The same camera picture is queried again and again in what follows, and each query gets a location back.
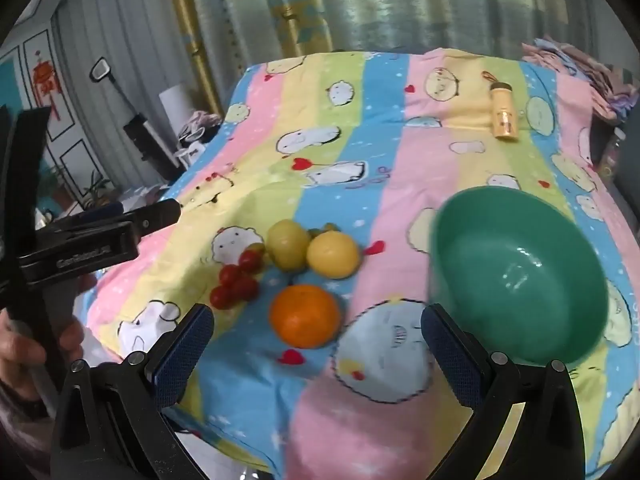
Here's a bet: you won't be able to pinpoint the grey-green curtain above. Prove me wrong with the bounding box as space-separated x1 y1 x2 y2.
187 0 576 63

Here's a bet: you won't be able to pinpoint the stack of folded cloths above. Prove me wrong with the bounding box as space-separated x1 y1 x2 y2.
522 35 640 122

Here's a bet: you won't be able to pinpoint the striped cartoon bedsheet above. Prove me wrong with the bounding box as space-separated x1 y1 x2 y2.
82 49 640 480

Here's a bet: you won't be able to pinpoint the person's left forearm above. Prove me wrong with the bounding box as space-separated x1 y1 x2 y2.
0 392 56 480

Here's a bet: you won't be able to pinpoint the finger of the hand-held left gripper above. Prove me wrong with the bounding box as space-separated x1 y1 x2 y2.
130 199 182 241
47 202 127 231

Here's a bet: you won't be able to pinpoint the orange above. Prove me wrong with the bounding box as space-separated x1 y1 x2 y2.
269 284 342 350

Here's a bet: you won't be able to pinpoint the yellow cartoon bottle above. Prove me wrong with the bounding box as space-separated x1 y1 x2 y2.
482 71 518 142

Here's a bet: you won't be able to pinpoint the yellow patterned curtain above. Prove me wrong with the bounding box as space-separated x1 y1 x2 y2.
167 0 313 108

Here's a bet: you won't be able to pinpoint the person's left hand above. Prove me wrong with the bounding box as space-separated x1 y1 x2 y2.
0 310 86 417

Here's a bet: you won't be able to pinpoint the green plastic bowl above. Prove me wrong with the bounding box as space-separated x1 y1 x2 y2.
430 186 611 366

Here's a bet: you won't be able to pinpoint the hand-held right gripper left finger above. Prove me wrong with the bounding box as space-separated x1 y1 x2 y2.
50 304 216 480

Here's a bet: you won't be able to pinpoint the red wall ornament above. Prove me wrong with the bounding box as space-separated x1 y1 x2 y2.
32 50 63 121

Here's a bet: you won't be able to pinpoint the white and black bags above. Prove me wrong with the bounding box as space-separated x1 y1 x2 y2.
175 110 223 168

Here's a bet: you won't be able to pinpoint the black stand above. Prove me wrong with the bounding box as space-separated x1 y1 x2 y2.
90 57 173 181

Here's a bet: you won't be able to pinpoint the potted plant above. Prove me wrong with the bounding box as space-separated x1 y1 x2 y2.
82 170 113 207

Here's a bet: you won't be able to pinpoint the white panelled cabinet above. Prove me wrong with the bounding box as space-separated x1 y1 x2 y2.
0 25 118 211

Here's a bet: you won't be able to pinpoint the yellow lemon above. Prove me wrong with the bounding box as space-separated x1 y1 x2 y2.
306 231 361 280

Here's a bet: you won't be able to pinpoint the grey sofa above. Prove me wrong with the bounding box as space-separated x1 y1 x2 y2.
592 100 640 241

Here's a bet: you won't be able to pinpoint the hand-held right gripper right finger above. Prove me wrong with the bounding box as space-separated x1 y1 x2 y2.
421 304 586 480

